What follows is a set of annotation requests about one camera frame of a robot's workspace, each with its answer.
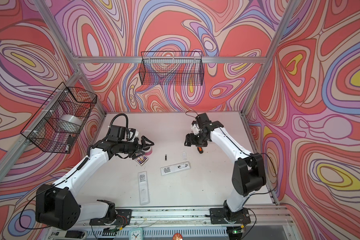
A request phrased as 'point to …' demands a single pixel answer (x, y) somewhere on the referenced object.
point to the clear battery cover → (184, 155)
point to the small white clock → (135, 233)
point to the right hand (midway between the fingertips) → (191, 148)
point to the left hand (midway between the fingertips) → (150, 147)
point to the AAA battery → (165, 157)
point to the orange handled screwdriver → (200, 149)
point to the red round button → (177, 236)
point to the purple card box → (141, 160)
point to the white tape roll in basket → (69, 123)
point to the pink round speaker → (148, 150)
